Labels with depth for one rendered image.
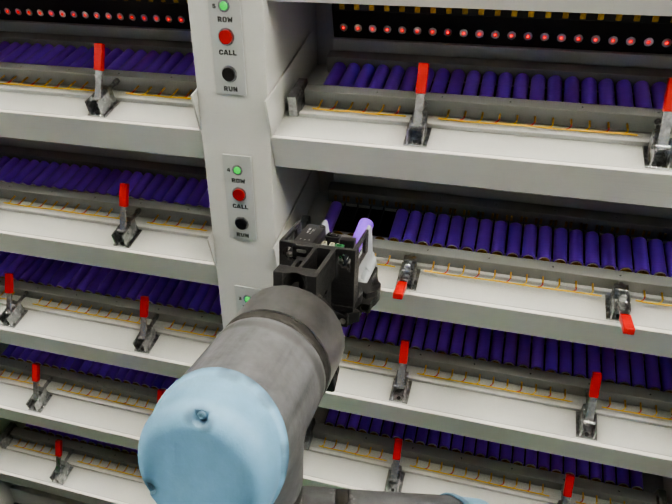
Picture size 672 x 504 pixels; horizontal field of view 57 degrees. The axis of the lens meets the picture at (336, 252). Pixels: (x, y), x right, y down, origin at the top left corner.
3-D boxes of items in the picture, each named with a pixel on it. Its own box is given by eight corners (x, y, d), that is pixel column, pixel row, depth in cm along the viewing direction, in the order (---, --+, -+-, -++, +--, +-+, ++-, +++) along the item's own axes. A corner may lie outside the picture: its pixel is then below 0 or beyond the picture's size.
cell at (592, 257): (597, 241, 87) (598, 274, 82) (583, 239, 87) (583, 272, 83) (600, 231, 86) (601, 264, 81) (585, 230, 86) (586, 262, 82)
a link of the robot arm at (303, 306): (329, 420, 48) (214, 397, 50) (346, 384, 52) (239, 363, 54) (332, 319, 44) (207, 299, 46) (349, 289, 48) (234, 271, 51)
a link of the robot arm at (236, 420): (132, 525, 39) (115, 398, 35) (219, 405, 50) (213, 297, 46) (271, 565, 37) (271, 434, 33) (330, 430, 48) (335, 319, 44)
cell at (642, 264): (644, 247, 85) (648, 280, 81) (630, 245, 86) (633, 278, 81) (648, 237, 84) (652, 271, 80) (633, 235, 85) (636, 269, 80)
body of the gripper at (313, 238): (373, 227, 59) (339, 282, 48) (369, 306, 62) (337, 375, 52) (297, 217, 60) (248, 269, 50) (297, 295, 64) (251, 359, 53)
